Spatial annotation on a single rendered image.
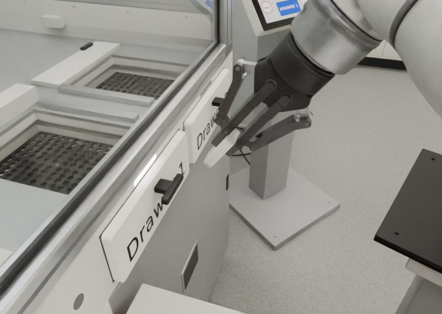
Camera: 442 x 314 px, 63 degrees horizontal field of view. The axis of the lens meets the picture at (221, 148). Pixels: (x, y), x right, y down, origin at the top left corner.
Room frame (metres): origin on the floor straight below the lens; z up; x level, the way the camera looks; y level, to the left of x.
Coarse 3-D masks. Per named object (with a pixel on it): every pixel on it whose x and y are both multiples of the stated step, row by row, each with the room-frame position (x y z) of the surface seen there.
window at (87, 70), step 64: (0, 0) 0.33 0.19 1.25; (64, 0) 0.41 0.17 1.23; (128, 0) 0.53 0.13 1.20; (192, 0) 0.76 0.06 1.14; (0, 64) 0.31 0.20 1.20; (64, 64) 0.38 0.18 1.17; (128, 64) 0.50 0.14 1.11; (192, 64) 0.74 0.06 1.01; (0, 128) 0.28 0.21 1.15; (64, 128) 0.35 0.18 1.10; (128, 128) 0.48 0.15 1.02; (0, 192) 0.26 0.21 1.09; (64, 192) 0.32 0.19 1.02; (0, 256) 0.23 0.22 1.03
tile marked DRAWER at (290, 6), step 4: (288, 0) 1.24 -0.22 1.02; (292, 0) 1.24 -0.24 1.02; (296, 0) 1.25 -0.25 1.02; (276, 4) 1.20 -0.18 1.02; (280, 4) 1.21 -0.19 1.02; (284, 4) 1.22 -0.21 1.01; (288, 4) 1.23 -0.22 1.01; (292, 4) 1.23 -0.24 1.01; (296, 4) 1.24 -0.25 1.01; (280, 8) 1.20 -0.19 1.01; (284, 8) 1.21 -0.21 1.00; (288, 8) 1.22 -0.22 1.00; (292, 8) 1.22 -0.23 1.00; (296, 8) 1.23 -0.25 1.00; (300, 8) 1.24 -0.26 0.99; (280, 12) 1.19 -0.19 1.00; (284, 12) 1.20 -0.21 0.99; (288, 12) 1.20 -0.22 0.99; (292, 12) 1.21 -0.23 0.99; (296, 12) 1.22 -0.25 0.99
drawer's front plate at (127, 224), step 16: (176, 144) 0.56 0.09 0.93; (160, 160) 0.51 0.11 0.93; (176, 160) 0.55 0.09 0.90; (144, 176) 0.47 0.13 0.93; (160, 176) 0.48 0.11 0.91; (144, 192) 0.43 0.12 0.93; (176, 192) 0.54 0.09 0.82; (128, 208) 0.39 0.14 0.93; (144, 208) 0.42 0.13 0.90; (112, 224) 0.36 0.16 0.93; (128, 224) 0.37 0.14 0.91; (144, 224) 0.41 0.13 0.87; (112, 240) 0.33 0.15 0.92; (128, 240) 0.37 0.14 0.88; (144, 240) 0.40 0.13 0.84; (112, 256) 0.33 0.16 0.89; (128, 256) 0.36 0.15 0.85; (112, 272) 0.33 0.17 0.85; (128, 272) 0.35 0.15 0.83
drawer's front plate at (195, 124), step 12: (228, 72) 0.89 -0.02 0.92; (216, 84) 0.81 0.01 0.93; (228, 84) 0.90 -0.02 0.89; (204, 96) 0.75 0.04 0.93; (216, 96) 0.80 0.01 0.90; (204, 108) 0.71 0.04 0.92; (216, 108) 0.79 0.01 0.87; (192, 120) 0.64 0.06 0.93; (204, 120) 0.70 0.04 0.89; (192, 132) 0.63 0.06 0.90; (192, 144) 0.63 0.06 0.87; (204, 144) 0.70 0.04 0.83; (192, 156) 0.63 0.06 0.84
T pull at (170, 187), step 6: (180, 174) 0.49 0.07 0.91; (162, 180) 0.47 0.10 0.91; (168, 180) 0.47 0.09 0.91; (174, 180) 0.47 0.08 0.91; (180, 180) 0.48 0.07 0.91; (156, 186) 0.46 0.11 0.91; (162, 186) 0.46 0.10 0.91; (168, 186) 0.46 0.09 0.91; (174, 186) 0.46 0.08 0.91; (156, 192) 0.45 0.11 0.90; (162, 192) 0.45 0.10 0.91; (168, 192) 0.44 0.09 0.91; (174, 192) 0.45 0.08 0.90; (162, 198) 0.43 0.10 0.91; (168, 198) 0.43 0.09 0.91
